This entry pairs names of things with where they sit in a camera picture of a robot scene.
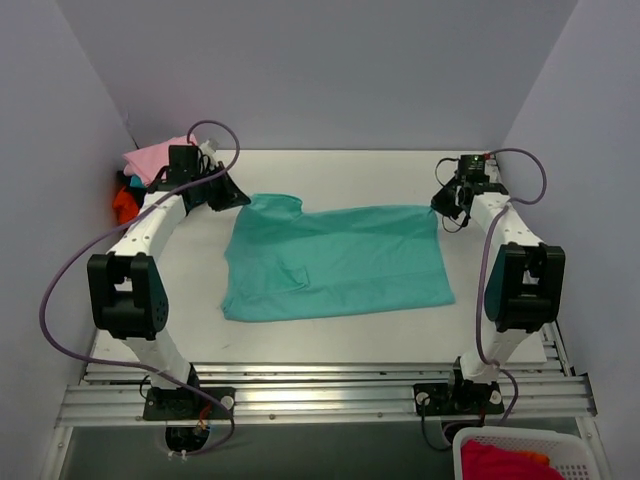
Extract orange garment in basket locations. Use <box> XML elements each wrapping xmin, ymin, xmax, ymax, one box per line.
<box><xmin>518</xmin><ymin>451</ymin><xmax>550</xmax><ymax>470</ymax></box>

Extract black folded patterned t shirt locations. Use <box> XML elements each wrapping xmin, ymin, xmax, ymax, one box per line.
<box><xmin>116</xmin><ymin>170</ymin><xmax>147</xmax><ymax>191</ymax></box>

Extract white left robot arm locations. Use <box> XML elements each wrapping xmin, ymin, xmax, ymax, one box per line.
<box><xmin>87</xmin><ymin>142</ymin><xmax>251</xmax><ymax>419</ymax></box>

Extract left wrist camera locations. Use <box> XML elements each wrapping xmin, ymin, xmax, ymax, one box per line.
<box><xmin>199</xmin><ymin>138</ymin><xmax>219</xmax><ymax>156</ymax></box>

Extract magenta t shirt in basket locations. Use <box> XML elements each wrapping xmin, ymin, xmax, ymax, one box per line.
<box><xmin>461</xmin><ymin>441</ymin><xmax>563</xmax><ymax>480</ymax></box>

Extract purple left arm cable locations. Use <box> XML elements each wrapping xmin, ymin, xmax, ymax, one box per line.
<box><xmin>38</xmin><ymin>119</ymin><xmax>242</xmax><ymax>457</ymax></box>

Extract teal t shirt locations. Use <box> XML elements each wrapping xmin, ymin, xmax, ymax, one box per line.
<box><xmin>221</xmin><ymin>194</ymin><xmax>455</xmax><ymax>323</ymax></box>

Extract pink folded t shirt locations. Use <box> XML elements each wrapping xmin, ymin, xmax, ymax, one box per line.
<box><xmin>123</xmin><ymin>140</ymin><xmax>171</xmax><ymax>185</ymax></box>

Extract white plastic laundry basket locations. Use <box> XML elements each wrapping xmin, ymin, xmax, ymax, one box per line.
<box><xmin>452</xmin><ymin>426</ymin><xmax>604</xmax><ymax>479</ymax></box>

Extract aluminium table frame rails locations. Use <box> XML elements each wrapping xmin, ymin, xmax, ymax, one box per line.
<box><xmin>53</xmin><ymin>149</ymin><xmax>599</xmax><ymax>480</ymax></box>

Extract orange folded t shirt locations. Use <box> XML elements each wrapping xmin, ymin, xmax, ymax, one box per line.
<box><xmin>112</xmin><ymin>186</ymin><xmax>145</xmax><ymax>225</ymax></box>

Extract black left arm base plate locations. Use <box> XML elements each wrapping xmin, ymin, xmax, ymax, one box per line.
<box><xmin>142</xmin><ymin>386</ymin><xmax>236</xmax><ymax>421</ymax></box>

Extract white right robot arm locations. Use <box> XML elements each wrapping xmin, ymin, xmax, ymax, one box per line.
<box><xmin>431</xmin><ymin>179</ymin><xmax>566</xmax><ymax>413</ymax></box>

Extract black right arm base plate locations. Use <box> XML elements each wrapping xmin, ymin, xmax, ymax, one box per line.
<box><xmin>412</xmin><ymin>381</ymin><xmax>505</xmax><ymax>416</ymax></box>

